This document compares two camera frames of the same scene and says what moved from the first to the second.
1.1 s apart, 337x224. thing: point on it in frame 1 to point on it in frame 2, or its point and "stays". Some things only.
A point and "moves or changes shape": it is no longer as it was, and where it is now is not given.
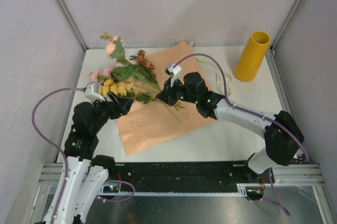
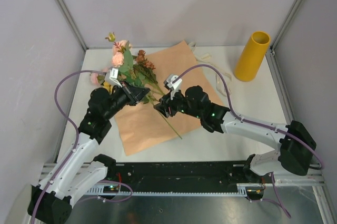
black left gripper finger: x=125 y=105 to x=136 y=93
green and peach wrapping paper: x=149 y=124 stays
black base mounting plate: x=220 y=174 stays
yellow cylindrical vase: x=251 y=56 stays
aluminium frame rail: x=285 y=102 stays
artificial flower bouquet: x=131 y=76 moves or changes shape
